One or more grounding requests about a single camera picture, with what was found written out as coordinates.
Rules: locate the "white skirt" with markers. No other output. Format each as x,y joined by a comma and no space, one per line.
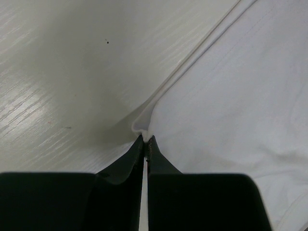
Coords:
240,104

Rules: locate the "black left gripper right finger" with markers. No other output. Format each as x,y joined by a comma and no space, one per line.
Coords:
200,202

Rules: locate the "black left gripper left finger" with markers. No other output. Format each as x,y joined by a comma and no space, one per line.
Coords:
109,200

